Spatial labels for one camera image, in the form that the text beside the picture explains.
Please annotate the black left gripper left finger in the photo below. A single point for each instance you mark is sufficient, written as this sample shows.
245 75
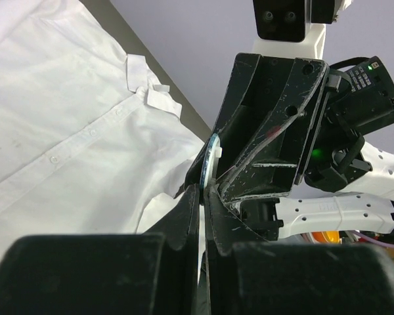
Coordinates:
151 273

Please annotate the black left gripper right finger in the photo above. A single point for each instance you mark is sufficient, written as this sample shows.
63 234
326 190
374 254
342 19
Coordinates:
247 275

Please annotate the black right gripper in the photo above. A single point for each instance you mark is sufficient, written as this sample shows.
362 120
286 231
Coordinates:
267 124

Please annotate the blue round brooch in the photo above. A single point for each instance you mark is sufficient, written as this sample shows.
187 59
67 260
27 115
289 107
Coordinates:
212 155

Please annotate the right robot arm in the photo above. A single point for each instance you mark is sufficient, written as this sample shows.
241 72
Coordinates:
348 184

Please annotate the white button-up shirt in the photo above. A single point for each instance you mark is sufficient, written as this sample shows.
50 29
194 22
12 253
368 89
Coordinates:
88 134

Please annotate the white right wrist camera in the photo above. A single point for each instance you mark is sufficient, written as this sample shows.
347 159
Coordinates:
294 28

